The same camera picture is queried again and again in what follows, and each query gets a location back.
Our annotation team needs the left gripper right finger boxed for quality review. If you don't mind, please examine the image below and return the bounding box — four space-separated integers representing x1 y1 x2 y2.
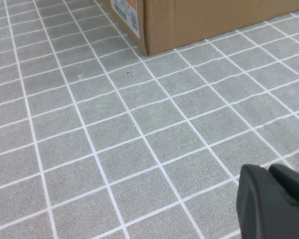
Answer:
268 163 299 215

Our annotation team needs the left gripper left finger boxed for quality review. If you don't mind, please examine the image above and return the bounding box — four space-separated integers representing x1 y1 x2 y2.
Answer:
236 163 299 239

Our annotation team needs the brown cardboard shoe box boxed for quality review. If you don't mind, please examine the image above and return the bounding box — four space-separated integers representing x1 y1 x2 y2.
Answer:
99 0 299 56

